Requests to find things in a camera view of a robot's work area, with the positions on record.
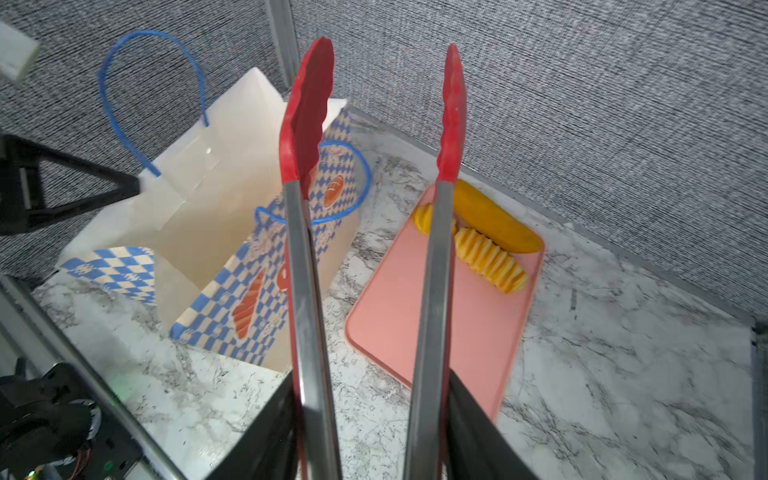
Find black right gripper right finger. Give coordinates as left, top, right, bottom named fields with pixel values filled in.
left=445, top=371, right=537, bottom=480

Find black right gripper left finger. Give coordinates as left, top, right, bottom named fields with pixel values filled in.
left=207, top=375, right=298, bottom=480

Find long oval bread loaf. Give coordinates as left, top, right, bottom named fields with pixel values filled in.
left=454, top=179, right=544, bottom=254

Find checkered paper bag blue handles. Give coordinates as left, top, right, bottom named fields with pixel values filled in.
left=58, top=37, right=372, bottom=372

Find red kitchen tongs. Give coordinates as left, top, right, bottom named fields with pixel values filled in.
left=278, top=38, right=466, bottom=479

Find pink plastic tray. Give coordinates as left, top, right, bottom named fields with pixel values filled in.
left=345, top=220, right=546, bottom=419

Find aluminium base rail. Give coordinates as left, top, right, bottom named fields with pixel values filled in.
left=1, top=276, right=184, bottom=479

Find small ridged yellow bun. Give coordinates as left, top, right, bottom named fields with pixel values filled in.
left=412, top=203, right=433, bottom=236

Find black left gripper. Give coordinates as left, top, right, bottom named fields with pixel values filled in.
left=1, top=134, right=140, bottom=236

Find ridged golden bread roll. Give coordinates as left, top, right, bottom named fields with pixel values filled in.
left=454, top=227, right=528, bottom=294

